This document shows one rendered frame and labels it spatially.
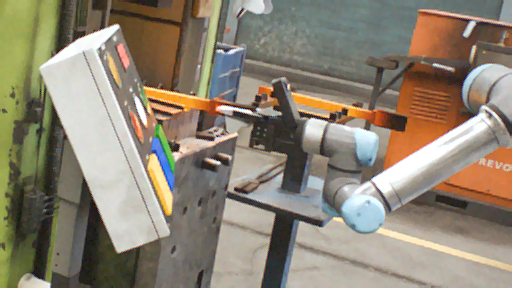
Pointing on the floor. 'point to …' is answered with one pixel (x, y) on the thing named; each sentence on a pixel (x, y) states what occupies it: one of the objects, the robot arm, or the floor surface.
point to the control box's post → (69, 244)
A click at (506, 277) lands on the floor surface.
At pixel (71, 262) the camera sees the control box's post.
